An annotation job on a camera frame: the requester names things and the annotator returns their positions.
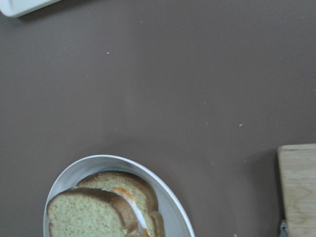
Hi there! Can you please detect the white round plate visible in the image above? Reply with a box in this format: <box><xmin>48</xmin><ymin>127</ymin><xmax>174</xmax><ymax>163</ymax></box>
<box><xmin>46</xmin><ymin>155</ymin><xmax>195</xmax><ymax>237</ymax></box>

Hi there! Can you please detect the bread slice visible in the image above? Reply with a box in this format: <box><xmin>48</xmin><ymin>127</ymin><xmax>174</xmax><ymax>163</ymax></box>
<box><xmin>46</xmin><ymin>188</ymin><xmax>140</xmax><ymax>237</ymax></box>
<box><xmin>77</xmin><ymin>171</ymin><xmax>165</xmax><ymax>237</ymax></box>

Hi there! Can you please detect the cream rabbit serving tray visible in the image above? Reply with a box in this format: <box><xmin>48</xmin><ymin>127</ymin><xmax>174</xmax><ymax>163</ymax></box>
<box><xmin>0</xmin><ymin>0</ymin><xmax>59</xmax><ymax>18</ymax></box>

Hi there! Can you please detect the fried egg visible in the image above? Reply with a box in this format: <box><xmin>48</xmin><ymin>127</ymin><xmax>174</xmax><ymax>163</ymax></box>
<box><xmin>111</xmin><ymin>187</ymin><xmax>152</xmax><ymax>237</ymax></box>

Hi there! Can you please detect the bamboo cutting board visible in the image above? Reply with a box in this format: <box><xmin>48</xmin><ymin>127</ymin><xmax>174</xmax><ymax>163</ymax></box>
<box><xmin>277</xmin><ymin>144</ymin><xmax>316</xmax><ymax>237</ymax></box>

